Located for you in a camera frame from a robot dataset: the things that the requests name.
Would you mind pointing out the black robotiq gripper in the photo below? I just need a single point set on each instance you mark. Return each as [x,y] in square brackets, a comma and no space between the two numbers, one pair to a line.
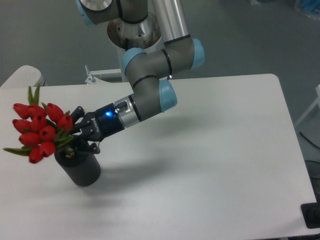
[94,126]

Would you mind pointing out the red tulip bouquet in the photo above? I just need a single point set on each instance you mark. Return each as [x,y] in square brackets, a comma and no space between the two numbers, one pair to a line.
[44,128]

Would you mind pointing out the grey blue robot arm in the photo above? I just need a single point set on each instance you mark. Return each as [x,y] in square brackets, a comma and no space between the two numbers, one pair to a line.
[152,54]

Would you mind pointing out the dark grey ribbed vase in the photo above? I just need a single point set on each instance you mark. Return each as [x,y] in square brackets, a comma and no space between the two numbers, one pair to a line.
[83,169]

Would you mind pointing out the white chair beside table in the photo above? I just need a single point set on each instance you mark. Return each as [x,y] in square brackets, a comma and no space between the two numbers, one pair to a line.
[23,77]

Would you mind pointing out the black device at table edge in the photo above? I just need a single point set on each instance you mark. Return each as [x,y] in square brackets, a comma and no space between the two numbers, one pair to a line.
[311,215]

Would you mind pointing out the blue items in clear bag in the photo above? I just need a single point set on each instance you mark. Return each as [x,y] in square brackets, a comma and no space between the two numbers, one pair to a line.
[309,8]

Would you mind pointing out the white frame at right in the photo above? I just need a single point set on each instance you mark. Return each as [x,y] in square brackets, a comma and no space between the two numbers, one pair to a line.
[310,112]

